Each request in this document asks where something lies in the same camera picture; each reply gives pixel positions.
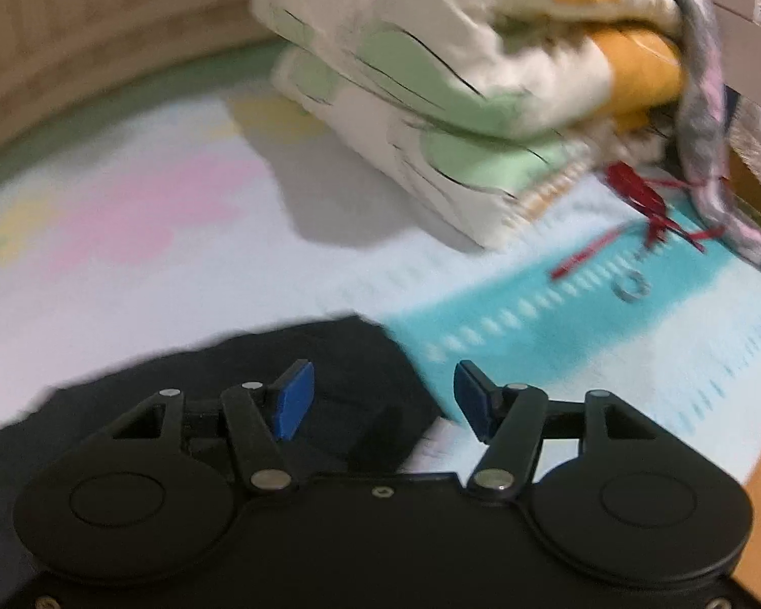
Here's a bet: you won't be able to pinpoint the pastel patterned bed sheet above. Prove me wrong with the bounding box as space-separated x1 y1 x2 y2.
0 38 761 487

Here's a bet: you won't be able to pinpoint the red ribbon keychain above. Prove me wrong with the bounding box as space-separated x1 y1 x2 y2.
549 162 721 281

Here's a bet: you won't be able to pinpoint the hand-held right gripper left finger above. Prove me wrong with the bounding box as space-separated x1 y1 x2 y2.
89 359 316 494

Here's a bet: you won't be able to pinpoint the grey pink patterned cloth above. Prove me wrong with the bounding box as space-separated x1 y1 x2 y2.
628 0 761 280

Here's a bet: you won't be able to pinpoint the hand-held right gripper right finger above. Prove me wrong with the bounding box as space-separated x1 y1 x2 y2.
453 360 679 501

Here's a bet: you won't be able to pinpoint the folded white patterned quilt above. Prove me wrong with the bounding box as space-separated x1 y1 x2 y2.
251 0 687 251

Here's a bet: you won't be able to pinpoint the wooden headboard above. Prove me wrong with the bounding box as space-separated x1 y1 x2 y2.
0 0 331 163

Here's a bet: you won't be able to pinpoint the black pants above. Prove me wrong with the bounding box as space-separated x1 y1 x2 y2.
0 312 443 609

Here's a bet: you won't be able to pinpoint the cardboard box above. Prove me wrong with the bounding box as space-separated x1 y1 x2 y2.
710 0 761 235

